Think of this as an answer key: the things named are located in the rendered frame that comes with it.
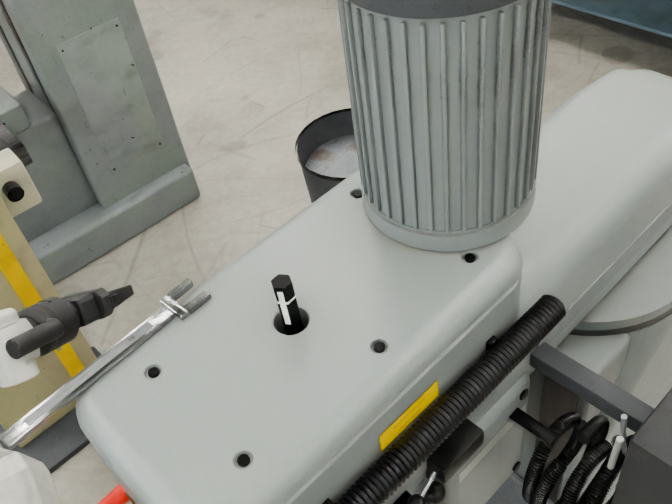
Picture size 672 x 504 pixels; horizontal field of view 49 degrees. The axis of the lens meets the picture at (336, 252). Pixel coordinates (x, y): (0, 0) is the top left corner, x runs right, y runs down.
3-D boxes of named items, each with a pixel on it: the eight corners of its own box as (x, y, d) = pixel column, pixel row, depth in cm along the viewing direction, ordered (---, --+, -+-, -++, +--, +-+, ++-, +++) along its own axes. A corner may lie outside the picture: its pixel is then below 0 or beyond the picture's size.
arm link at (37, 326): (39, 362, 133) (-12, 390, 123) (17, 307, 131) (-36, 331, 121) (83, 355, 128) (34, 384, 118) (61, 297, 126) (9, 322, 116)
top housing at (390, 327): (240, 630, 71) (198, 565, 59) (100, 464, 85) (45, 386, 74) (532, 333, 91) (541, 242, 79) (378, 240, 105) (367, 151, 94)
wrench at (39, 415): (16, 457, 69) (12, 452, 68) (-4, 434, 71) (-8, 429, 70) (211, 297, 80) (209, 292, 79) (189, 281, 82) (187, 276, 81)
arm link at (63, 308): (76, 332, 144) (29, 358, 134) (58, 287, 142) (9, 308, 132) (123, 324, 138) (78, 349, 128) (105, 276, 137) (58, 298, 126)
